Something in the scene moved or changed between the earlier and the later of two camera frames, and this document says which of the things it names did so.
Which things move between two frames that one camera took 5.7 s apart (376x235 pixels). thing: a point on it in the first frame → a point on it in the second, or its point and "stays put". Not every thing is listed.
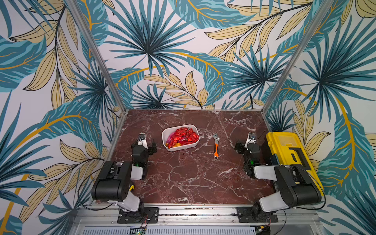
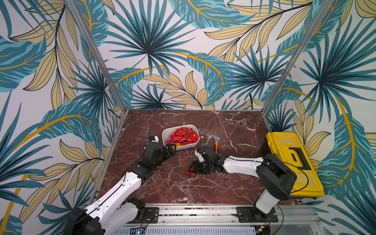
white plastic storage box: [180, 137] stays put
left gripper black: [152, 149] → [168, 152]
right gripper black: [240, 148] → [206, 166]
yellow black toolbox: [289, 149] stays put
